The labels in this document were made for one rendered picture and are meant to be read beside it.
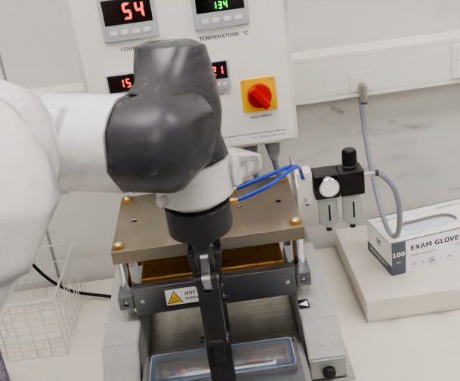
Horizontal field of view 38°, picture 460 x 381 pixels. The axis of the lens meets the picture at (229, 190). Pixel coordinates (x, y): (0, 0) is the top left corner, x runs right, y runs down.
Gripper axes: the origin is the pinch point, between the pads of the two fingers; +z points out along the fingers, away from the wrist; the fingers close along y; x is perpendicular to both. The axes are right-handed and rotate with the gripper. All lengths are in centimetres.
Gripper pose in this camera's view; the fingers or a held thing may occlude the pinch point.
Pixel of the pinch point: (220, 343)
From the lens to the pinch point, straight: 87.6
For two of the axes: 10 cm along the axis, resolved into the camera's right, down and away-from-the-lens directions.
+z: 1.2, 9.0, 4.2
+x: 9.9, -1.4, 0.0
